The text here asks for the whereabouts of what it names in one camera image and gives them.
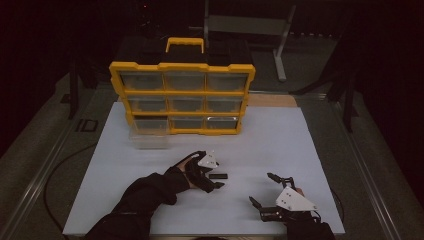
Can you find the black stand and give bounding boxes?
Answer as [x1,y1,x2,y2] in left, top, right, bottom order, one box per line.
[289,64,359,134]
[67,61,82,121]

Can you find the person's right hand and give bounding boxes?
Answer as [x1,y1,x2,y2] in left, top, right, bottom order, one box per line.
[287,187,323,229]

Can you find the black cable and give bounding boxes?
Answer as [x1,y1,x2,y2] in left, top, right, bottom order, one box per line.
[43,143,98,232]
[329,188,346,224]

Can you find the grid of clear drawers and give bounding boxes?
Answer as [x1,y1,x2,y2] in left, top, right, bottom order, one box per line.
[119,71,249,130]

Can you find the person's left hand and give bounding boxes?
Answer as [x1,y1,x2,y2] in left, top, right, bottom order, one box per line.
[173,156,201,191]

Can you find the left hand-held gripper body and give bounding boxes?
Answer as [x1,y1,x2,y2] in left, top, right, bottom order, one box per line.
[183,150,222,194]

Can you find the aluminium floor rail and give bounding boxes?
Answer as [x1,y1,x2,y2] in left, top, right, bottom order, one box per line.
[0,87,113,240]
[328,99,403,240]

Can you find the yellow black organizer cabinet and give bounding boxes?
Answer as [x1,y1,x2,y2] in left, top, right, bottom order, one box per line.
[109,37,256,136]

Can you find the wooden board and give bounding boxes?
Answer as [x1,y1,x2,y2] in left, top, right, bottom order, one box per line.
[248,94,298,108]

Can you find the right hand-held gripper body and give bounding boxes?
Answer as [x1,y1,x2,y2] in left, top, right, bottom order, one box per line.
[259,176,322,224]

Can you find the clear plastic drawer bin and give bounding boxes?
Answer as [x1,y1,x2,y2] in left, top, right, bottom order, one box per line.
[128,118,171,150]

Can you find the grey metal stand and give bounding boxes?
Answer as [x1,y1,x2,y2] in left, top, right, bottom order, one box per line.
[202,0,298,83]

